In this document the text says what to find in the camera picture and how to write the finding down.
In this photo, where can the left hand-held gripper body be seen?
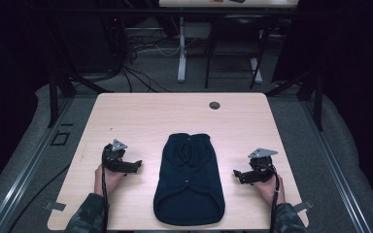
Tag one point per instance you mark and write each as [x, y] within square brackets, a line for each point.
[115, 157]

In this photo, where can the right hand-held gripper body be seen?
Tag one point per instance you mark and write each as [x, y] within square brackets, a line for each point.
[261, 165]

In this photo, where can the person's right hand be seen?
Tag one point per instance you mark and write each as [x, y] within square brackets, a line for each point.
[267, 191]

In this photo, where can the person's left hand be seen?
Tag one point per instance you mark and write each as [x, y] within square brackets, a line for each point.
[110, 183]

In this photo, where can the light wooden table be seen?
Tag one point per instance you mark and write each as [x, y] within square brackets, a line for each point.
[142, 119]

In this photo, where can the dark blue shorts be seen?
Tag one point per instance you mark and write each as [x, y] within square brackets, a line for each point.
[189, 181]

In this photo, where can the grey table grommet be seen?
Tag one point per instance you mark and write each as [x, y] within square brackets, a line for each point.
[214, 105]

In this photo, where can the white desk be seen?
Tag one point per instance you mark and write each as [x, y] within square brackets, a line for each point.
[182, 48]

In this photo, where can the black chair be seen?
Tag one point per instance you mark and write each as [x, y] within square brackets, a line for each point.
[236, 32]

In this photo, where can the grey metal table bracket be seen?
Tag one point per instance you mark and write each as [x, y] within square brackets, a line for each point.
[55, 206]
[303, 206]

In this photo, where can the aluminium floor rail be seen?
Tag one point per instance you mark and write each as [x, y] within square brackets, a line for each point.
[333, 168]
[29, 168]

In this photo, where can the black metal frame stand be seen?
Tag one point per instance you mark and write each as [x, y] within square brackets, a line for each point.
[54, 97]
[318, 100]

